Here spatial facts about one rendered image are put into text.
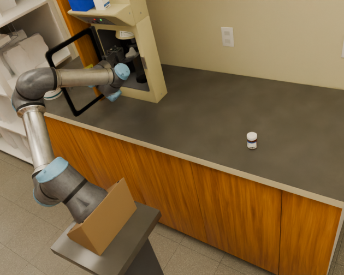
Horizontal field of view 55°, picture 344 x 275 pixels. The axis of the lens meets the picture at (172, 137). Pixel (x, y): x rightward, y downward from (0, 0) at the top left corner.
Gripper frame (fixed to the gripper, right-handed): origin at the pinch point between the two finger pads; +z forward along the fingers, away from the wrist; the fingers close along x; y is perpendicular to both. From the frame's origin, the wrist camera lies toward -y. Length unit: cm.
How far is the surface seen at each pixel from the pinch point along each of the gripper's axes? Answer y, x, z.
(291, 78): -28, -78, 36
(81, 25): 17.8, 21.7, -9.2
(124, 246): -28, -55, -88
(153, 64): -5.2, -15.3, -1.6
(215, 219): -79, -60, -34
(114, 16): 28.3, -14.7, -18.2
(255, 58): -17, -58, 36
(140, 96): -25.4, -3.8, -6.9
